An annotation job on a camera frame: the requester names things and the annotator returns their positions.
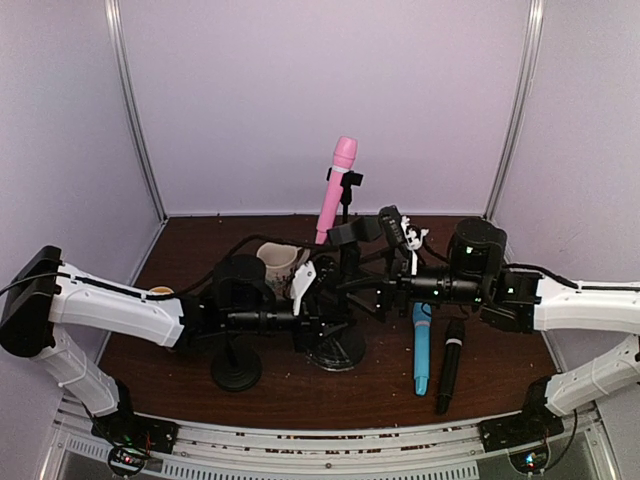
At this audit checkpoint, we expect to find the left aluminium frame post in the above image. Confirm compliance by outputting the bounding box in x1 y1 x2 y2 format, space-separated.
104 0 168 223

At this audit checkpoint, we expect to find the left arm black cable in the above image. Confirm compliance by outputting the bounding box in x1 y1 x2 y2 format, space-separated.
0 233 341 301

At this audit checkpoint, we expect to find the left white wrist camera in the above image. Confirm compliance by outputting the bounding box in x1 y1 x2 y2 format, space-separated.
289 261 317 317

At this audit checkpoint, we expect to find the white ceramic mug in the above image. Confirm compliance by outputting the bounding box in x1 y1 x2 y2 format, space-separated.
256 242 310 299

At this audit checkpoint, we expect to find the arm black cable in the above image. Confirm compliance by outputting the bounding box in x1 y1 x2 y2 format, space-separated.
0 233 341 301
419 239 640 293

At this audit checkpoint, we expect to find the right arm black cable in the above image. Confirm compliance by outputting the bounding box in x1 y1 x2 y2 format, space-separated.
419 239 640 293

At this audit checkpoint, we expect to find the pink toy microphone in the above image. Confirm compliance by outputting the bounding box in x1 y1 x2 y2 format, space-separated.
315 136 358 245

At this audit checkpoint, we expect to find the yellow inside cup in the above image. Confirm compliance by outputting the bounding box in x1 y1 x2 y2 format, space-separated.
149 286 174 295

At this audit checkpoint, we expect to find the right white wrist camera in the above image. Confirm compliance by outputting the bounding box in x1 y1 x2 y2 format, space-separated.
400 215 429 277

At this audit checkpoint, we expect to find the blue toy microphone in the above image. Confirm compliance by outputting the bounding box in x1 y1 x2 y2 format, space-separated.
412 302 432 396

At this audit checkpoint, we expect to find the right aluminium frame post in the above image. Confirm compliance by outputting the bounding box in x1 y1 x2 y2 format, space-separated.
484 0 546 221

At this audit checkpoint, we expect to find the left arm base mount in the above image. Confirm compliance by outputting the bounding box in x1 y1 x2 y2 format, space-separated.
90 380 179 479

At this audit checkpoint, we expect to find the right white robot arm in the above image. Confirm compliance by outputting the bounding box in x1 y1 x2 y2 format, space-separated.
336 206 639 417

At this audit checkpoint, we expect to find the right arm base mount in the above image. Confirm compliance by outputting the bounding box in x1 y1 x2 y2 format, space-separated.
478 376 578 477

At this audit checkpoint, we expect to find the front aluminium rail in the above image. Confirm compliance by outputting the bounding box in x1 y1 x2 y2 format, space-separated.
40 396 622 479

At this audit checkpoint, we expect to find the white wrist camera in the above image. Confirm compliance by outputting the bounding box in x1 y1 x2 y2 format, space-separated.
400 215 429 277
289 261 317 317

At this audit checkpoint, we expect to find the aluminium frame post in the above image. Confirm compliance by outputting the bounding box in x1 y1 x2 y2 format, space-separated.
484 0 546 221
104 0 168 223

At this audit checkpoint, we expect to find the taped base microphone stand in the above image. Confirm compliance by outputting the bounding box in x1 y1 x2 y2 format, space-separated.
307 216 381 372

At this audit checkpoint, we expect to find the black toy microphone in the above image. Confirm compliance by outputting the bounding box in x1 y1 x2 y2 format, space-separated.
436 319 466 415

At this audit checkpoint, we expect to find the black microphone stand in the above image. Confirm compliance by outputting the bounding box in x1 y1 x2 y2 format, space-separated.
210 337 263 393
340 170 364 224

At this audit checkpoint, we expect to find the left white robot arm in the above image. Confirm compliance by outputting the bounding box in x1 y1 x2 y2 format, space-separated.
1 246 366 442

